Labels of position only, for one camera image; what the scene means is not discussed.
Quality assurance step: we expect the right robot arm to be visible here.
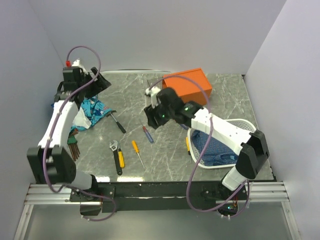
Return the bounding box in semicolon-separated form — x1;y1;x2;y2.
144;86;270;200

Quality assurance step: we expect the orange drawer cabinet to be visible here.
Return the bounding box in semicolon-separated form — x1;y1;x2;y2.
162;68;213;106

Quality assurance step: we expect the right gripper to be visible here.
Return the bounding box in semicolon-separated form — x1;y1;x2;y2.
144;100;174;130

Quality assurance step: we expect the red blue screwdriver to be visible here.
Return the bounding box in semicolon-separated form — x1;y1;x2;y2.
179;123;189;130
139;119;154;144

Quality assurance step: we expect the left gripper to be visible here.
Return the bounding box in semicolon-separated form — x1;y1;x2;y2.
77;67;111;100

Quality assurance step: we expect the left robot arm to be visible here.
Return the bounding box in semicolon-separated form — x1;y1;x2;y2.
26;66;111;201

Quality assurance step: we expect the yellow screwdriver beside basket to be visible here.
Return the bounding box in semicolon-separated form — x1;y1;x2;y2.
185;137;193;163

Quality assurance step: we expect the aluminium rail frame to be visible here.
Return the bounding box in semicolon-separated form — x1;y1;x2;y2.
13;71;302;240

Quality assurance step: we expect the blue checked cloth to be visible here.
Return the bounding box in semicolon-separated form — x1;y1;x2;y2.
191;130;238;167

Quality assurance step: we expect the black adjustable wrench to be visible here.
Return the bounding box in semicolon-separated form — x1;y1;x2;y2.
109;140;123;176

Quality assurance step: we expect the white plastic basket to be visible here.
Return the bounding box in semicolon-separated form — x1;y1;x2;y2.
187;118;256;169

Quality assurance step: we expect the green hex key set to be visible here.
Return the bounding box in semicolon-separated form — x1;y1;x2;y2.
67;129;80;162

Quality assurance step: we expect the turquoise shark print cloth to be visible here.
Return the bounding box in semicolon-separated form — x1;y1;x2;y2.
49;97;114;133

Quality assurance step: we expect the yellow slim screwdriver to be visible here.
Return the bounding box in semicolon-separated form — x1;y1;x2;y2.
131;140;146;170

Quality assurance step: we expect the black handled hammer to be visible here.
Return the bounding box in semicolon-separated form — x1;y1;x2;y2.
106;110;127;134

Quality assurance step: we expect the black base crossbar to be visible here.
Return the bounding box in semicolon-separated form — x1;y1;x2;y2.
69;181;233;213

